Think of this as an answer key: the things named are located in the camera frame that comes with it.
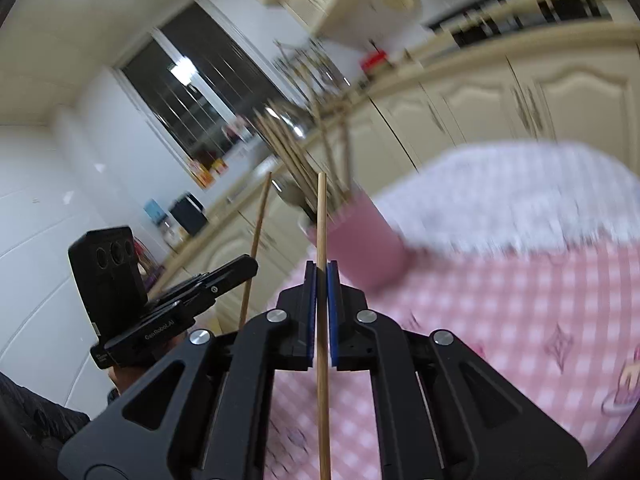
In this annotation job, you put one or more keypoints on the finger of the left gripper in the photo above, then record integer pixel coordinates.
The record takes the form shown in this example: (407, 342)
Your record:
(194, 296)

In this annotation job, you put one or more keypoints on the pink utensil cup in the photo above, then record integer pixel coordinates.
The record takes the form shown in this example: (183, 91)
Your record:
(368, 251)

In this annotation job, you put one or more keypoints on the kitchen window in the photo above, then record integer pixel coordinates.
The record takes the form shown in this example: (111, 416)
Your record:
(200, 85)

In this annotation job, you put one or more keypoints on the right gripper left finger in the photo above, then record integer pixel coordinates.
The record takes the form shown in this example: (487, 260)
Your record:
(202, 411)

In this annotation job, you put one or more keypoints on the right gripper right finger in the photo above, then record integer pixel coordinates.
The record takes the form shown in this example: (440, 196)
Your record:
(441, 411)

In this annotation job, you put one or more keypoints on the chopsticks in cup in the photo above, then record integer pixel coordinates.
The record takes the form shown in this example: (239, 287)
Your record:
(328, 149)

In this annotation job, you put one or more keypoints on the black electric kettle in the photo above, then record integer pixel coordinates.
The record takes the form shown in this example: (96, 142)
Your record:
(189, 213)

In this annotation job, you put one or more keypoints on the stainless steel pot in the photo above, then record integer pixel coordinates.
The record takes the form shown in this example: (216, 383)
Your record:
(296, 119)

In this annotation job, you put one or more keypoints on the black gas stove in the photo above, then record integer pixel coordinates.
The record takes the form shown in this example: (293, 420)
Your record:
(476, 21)

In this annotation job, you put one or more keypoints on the red box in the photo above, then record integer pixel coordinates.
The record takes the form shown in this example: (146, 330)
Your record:
(372, 60)

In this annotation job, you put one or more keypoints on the pink checkered tablecloth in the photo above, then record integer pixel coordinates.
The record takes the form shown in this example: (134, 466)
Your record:
(561, 327)

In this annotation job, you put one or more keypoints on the metal spoon in cup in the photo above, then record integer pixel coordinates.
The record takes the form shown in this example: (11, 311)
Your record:
(292, 194)

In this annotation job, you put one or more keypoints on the orange oil bottle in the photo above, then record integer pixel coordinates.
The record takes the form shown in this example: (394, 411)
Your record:
(200, 174)

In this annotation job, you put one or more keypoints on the white fringed cloth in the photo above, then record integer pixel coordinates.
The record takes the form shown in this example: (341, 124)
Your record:
(518, 196)

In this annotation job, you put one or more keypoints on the cream lower cabinets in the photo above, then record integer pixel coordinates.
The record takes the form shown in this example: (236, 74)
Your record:
(564, 83)

